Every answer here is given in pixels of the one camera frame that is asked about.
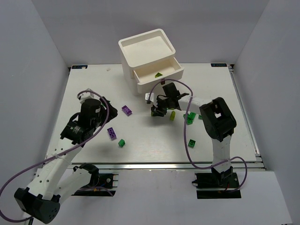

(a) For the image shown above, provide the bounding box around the lime rounded lego piece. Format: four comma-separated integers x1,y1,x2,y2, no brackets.
170,111,176,121

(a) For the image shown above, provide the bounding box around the lime small lego brick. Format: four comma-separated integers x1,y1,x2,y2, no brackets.
155,72,163,78

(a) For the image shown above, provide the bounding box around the white top drawer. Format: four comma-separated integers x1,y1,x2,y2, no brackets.
133,58,184,94

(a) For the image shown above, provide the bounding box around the white three-drawer storage box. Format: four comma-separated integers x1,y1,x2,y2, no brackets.
118,29,184,96

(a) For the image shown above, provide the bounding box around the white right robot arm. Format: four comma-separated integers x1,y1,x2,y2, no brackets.
145,83,237,177

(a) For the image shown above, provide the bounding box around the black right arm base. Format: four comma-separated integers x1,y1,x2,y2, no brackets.
192,172,241,199

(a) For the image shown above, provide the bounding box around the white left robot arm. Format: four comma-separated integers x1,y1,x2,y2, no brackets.
14,97,118,224

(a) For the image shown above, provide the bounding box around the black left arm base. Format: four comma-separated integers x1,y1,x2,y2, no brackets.
73,163,117,197

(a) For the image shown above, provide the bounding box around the purple flat lego plate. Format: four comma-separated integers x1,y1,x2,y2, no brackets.
121,105,132,116

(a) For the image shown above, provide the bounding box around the purple lego brick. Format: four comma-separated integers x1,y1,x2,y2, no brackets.
107,127,117,141

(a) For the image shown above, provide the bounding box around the green long lego brick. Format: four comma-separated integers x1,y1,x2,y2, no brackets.
188,112,196,120

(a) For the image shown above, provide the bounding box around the green small lego brick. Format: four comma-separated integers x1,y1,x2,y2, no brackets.
118,139,126,148

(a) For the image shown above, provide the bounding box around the green square lego brick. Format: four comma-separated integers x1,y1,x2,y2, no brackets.
188,139,196,148

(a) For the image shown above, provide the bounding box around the blue left corner label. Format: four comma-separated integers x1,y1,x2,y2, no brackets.
71,65,88,69

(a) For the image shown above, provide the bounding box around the blue corner label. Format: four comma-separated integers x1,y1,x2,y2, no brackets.
71,65,88,69
210,63,227,67

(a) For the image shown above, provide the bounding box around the blue right corner label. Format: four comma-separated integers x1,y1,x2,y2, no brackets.
210,63,227,67

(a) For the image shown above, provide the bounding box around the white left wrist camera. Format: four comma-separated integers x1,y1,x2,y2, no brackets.
77,88,94,104

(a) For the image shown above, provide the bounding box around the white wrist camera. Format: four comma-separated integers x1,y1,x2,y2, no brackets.
145,93,155,104
77,88,94,104

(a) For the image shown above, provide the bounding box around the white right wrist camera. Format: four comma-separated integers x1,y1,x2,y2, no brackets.
145,93,155,104

